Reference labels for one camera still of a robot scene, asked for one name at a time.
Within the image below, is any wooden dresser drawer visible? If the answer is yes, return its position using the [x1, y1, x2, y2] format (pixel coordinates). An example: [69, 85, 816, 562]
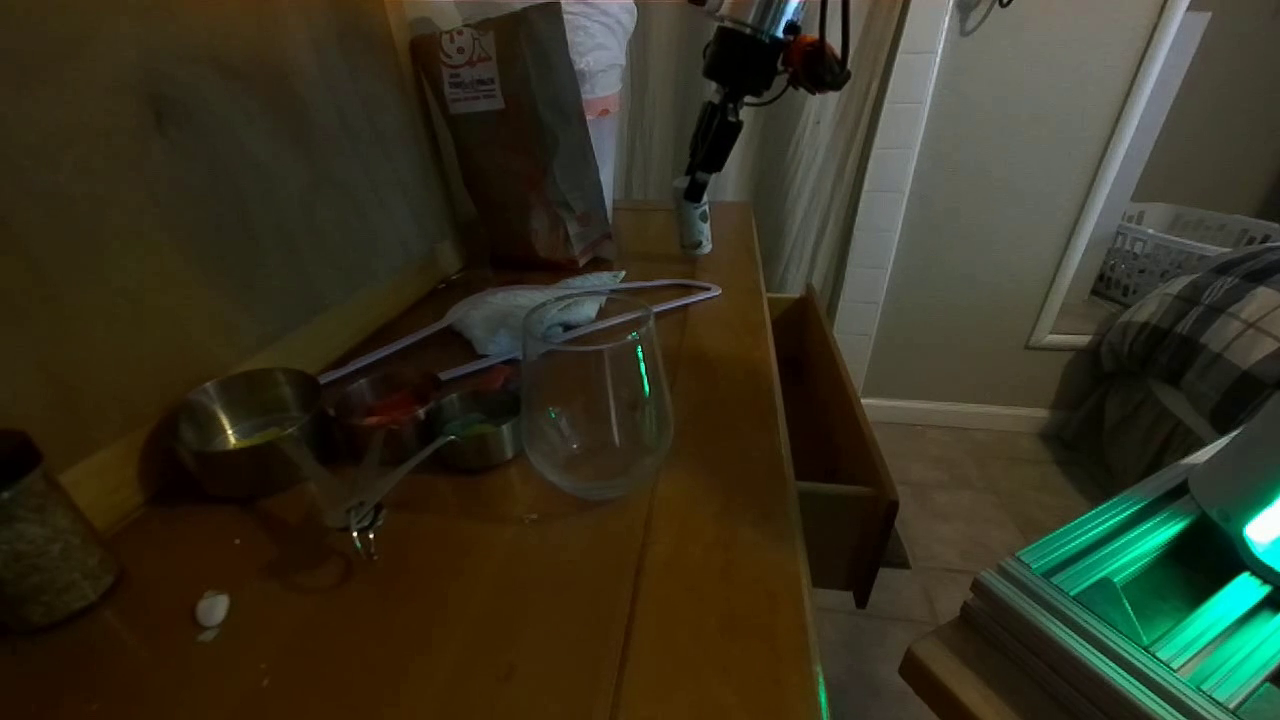
[764, 282, 904, 612]

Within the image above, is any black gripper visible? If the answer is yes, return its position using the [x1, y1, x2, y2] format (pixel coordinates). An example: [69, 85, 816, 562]
[675, 19, 789, 216]

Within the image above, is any white framed mirror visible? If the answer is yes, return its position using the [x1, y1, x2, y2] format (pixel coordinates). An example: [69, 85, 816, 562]
[1025, 0, 1198, 353]

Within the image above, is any brown paper bag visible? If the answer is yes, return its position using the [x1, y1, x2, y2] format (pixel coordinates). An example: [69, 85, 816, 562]
[405, 0, 620, 272]

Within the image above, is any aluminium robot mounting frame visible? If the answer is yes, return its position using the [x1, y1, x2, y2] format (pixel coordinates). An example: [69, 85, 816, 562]
[897, 450, 1280, 720]

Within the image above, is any small steel measuring cup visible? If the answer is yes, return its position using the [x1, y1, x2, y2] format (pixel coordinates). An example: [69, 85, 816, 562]
[323, 383, 528, 537]

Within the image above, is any wooden pine dresser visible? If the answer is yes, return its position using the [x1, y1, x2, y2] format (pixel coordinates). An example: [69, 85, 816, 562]
[0, 197, 834, 720]

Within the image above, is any wooden backboard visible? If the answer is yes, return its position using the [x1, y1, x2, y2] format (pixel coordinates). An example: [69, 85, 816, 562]
[0, 0, 465, 532]

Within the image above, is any medium steel measuring cup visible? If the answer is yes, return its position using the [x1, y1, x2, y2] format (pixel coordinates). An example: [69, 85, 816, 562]
[323, 367, 448, 553]

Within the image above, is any clear glass tumbler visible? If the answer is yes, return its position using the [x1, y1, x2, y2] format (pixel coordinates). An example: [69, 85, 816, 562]
[518, 291, 675, 508]

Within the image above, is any small white container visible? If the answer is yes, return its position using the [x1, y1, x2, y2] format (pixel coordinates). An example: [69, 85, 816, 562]
[674, 197, 720, 259]

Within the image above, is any white laundry basket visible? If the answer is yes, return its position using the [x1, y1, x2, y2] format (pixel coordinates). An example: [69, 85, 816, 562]
[1089, 197, 1280, 313]

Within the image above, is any white crumpled cloth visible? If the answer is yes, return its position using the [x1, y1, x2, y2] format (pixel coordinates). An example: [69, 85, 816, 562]
[443, 266, 629, 358]

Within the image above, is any plaid blanket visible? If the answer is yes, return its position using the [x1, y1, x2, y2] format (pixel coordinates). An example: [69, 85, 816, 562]
[1044, 245, 1280, 484]

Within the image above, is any large steel measuring cup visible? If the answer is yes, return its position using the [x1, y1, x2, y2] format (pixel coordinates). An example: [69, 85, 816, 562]
[172, 367, 389, 557]

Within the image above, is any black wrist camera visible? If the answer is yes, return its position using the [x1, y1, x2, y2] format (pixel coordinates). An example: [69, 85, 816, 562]
[781, 29, 856, 95]

